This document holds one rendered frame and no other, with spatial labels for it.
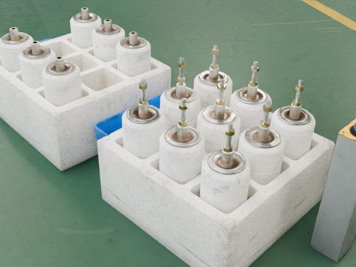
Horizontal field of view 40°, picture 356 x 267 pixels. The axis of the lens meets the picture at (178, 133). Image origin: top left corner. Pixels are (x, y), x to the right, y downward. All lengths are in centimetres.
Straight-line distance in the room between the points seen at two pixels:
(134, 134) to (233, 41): 106
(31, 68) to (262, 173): 67
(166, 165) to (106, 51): 55
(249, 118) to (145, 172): 28
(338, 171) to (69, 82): 67
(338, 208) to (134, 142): 45
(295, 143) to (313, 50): 99
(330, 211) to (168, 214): 34
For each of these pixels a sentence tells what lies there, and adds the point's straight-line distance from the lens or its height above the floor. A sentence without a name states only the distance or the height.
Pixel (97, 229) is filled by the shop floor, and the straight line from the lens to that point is 118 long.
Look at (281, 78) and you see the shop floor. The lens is 181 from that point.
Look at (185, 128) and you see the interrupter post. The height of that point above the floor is 28.
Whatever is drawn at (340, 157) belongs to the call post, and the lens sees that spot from 101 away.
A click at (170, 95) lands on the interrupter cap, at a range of 116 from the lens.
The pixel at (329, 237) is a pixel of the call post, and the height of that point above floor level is 6.
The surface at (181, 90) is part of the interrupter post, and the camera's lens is 114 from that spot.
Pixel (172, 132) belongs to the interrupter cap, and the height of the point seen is 25.
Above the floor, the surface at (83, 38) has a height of 20.
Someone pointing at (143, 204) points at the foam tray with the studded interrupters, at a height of 8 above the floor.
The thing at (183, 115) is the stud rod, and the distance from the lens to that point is 99.
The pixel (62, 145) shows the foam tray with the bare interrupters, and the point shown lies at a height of 8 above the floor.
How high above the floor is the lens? 84
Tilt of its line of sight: 35 degrees down
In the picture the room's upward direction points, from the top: 2 degrees clockwise
